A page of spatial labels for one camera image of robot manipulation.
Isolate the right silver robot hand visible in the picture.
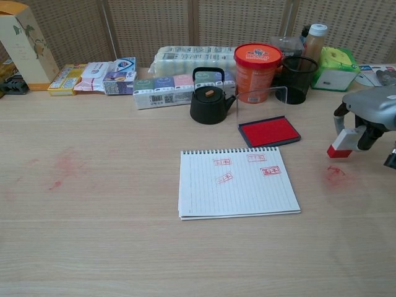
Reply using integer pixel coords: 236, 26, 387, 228
332, 85, 396, 152

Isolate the red white rubber stamp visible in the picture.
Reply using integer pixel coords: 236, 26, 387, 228
327, 128, 366, 159

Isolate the spiral white notepad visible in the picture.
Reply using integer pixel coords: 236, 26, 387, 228
178, 146, 302, 222

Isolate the blue blister card of clips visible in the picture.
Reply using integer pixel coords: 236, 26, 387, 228
355, 64, 396, 89

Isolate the green tissue box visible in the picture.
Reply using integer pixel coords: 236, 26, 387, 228
311, 46, 361, 93

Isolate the black mesh pen cup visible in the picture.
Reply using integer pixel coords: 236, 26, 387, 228
275, 56, 319, 105

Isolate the brown bottle white cap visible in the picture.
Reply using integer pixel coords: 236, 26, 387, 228
304, 24, 329, 61

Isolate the clear plastic box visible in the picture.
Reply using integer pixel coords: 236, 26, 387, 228
270, 35, 306, 58

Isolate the red ink pad clear lid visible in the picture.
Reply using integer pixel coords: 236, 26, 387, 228
235, 85, 303, 149

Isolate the orange lidded tub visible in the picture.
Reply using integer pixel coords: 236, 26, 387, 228
233, 43, 284, 105

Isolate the black teapot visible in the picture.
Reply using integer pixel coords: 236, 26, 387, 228
189, 67, 238, 125

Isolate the large clear tissue pack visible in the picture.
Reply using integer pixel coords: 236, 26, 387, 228
150, 45, 238, 77

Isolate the multicolour pocket tissue pack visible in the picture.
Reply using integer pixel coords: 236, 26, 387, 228
132, 71, 238, 111

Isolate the wicker folding screen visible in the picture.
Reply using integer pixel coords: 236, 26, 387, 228
0, 0, 396, 71

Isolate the blue and white box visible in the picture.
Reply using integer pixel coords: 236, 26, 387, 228
110, 56, 137, 77

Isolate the small purple box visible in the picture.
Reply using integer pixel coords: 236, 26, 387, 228
102, 71, 137, 96

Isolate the pink wet wipes pack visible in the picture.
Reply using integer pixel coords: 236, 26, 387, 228
73, 61, 117, 95

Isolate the yellow flat box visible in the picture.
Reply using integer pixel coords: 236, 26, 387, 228
46, 64, 87, 97

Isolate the tall beige orange carton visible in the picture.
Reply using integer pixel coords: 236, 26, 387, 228
0, 6, 60, 92

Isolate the black plastic holder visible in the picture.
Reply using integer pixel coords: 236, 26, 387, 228
0, 75, 30, 97

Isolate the gold foil package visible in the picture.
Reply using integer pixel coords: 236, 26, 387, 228
0, 58, 19, 80

